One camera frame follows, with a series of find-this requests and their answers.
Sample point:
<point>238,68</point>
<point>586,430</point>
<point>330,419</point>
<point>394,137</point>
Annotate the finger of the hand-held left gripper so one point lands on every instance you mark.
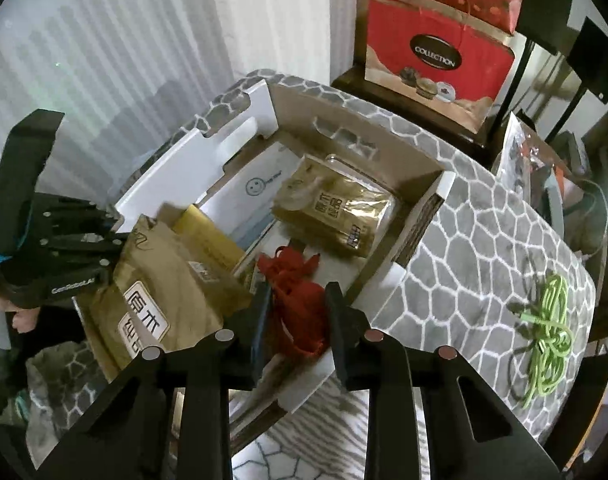
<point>73,215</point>
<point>83,255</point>

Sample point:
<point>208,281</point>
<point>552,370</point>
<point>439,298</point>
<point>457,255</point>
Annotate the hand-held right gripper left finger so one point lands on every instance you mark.
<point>261,320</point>

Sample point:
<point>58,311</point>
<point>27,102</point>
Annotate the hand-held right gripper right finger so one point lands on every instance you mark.
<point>336,320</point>

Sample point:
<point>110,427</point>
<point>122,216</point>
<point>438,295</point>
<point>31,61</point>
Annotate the red ribbon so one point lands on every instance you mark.
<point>304,300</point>

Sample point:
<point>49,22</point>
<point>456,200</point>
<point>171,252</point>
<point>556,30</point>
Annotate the brown tissue pack front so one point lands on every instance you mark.
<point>158,280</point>

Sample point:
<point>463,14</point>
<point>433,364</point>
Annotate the yellow checkered envelope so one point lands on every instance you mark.
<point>203,235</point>

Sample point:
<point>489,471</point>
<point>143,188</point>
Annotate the gold foil bag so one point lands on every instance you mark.
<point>334,205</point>

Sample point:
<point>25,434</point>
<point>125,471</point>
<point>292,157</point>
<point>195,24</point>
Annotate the white cardboard box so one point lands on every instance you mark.
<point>304,105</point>

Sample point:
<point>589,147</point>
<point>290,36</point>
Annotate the person's left hand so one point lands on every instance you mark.
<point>18,317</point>

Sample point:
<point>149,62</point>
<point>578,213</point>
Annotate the white smiley face packet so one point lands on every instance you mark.
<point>264,175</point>

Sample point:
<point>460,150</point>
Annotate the white curtain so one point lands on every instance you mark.
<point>133,35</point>

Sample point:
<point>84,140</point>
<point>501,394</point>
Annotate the clear plastic bag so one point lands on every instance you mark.
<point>516,155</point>

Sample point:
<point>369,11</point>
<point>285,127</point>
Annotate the red paper gift bag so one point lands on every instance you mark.
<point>399,25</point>

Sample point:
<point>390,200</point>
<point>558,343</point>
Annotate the black stand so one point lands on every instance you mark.
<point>546,0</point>
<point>596,60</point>

